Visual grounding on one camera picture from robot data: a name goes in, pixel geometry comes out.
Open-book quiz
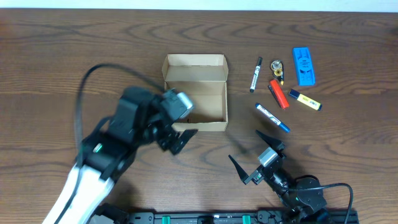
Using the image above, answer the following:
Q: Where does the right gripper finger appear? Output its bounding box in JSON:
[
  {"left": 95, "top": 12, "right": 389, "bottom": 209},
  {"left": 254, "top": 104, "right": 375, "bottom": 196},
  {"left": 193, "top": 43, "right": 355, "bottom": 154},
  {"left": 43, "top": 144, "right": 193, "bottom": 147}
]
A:
[
  {"left": 228, "top": 155, "right": 250, "bottom": 184},
  {"left": 256, "top": 130, "right": 285, "bottom": 152}
]

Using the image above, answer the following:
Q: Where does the blue white marker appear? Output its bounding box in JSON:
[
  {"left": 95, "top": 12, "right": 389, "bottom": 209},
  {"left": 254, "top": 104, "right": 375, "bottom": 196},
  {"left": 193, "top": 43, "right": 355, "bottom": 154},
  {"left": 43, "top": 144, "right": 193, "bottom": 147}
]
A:
[{"left": 256, "top": 103, "right": 290, "bottom": 133}]

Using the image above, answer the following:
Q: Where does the red black stapler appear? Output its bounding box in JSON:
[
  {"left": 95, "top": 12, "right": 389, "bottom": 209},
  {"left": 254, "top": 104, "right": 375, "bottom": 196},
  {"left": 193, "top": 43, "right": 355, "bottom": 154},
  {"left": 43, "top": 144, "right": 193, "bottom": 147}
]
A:
[{"left": 268, "top": 80, "right": 289, "bottom": 110}]

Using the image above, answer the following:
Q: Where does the yellow highlighter pen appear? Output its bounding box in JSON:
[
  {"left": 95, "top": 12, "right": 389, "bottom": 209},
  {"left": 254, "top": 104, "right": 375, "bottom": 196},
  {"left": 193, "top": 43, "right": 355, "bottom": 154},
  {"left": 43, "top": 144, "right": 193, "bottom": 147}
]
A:
[{"left": 289, "top": 89, "right": 322, "bottom": 111}]

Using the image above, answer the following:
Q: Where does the brown cardboard box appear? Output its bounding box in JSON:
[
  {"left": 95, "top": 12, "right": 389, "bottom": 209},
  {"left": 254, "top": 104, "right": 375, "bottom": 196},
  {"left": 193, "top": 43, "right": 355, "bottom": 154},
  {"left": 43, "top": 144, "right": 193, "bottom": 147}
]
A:
[{"left": 162, "top": 54, "right": 229, "bottom": 132}]

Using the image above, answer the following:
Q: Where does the black white marker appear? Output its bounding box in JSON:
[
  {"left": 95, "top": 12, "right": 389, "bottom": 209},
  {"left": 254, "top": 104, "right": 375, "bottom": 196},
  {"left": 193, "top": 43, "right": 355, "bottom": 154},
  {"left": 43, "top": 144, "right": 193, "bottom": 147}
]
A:
[{"left": 249, "top": 57, "right": 262, "bottom": 93}]

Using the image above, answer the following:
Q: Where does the blue plastic case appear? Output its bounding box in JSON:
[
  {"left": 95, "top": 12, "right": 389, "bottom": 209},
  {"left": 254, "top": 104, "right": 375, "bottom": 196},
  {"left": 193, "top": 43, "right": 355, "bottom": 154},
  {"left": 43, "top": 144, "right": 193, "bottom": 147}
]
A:
[{"left": 292, "top": 47, "right": 316, "bottom": 86}]

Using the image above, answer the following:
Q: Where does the clear correction tape dispenser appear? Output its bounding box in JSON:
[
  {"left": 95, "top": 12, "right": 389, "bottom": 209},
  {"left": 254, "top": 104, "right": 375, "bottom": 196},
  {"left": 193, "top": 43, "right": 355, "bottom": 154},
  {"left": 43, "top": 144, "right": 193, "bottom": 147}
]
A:
[{"left": 270, "top": 60, "right": 284, "bottom": 85}]

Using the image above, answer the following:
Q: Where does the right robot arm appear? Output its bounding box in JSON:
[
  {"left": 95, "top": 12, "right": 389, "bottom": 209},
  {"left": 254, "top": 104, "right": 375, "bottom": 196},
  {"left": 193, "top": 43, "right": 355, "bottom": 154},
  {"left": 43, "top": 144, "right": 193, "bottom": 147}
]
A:
[{"left": 229, "top": 130, "right": 333, "bottom": 223}]

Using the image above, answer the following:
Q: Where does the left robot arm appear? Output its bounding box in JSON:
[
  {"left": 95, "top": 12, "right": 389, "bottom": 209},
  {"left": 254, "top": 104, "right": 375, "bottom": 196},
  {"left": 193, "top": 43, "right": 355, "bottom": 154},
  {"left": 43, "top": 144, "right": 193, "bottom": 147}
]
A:
[{"left": 44, "top": 86, "right": 197, "bottom": 223}]

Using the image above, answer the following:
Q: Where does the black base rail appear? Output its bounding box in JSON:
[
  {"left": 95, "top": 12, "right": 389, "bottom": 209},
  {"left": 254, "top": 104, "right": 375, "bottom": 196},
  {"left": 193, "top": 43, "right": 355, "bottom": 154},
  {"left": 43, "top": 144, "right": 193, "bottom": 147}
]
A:
[{"left": 88, "top": 203, "right": 359, "bottom": 224}]

